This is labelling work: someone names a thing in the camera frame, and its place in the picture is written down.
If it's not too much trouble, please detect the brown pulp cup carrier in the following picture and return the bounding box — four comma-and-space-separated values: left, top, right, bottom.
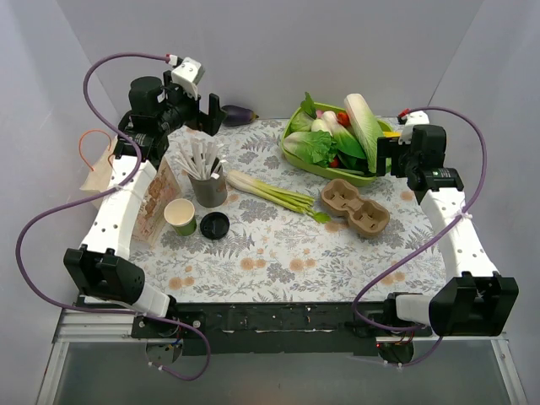
321, 179, 390, 238

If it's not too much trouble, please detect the green paper coffee cup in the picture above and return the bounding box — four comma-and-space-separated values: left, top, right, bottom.
164, 198, 197, 236

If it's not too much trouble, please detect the black plastic cup lid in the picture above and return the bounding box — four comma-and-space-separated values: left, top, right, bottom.
199, 212, 230, 240

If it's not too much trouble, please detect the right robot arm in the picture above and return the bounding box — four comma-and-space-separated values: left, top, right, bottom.
377, 124, 519, 337

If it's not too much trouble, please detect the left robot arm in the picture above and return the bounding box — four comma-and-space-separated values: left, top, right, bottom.
63, 64, 225, 338

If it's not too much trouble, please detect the brown paper takeout bag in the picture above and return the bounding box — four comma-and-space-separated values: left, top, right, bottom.
78, 128, 183, 246

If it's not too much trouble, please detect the purple eggplant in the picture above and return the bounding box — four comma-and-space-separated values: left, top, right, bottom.
222, 105, 259, 127

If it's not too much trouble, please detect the long napa cabbage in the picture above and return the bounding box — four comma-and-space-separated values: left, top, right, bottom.
344, 94, 384, 174

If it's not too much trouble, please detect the bok choy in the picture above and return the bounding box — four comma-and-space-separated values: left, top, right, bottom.
311, 111, 366, 159

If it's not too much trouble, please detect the green vegetable tray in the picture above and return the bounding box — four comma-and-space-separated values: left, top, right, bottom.
280, 102, 394, 187

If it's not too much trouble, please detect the green onion bunch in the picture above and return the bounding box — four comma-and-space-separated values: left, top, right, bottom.
226, 170, 331, 224

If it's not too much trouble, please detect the grey cup of straws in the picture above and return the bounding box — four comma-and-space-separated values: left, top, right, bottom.
178, 139, 228, 208

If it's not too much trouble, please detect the green leafy lettuce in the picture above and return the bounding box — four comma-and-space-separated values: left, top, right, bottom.
283, 131, 338, 167

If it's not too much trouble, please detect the floral table mat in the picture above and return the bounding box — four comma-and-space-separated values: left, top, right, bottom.
84, 116, 473, 304

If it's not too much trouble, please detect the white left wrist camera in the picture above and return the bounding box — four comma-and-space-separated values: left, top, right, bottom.
170, 57, 204, 100

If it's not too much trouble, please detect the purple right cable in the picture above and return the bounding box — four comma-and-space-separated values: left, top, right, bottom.
351, 105, 489, 367

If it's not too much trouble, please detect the purple cable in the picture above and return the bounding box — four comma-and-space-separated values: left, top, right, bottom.
351, 105, 489, 367
14, 51, 212, 382

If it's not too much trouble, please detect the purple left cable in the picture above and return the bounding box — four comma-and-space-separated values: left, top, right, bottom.
14, 51, 212, 382

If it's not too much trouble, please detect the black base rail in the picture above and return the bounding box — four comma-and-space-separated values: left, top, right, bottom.
131, 302, 431, 364

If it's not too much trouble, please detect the aluminium frame rail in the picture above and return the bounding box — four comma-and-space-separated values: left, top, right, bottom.
54, 310, 134, 343

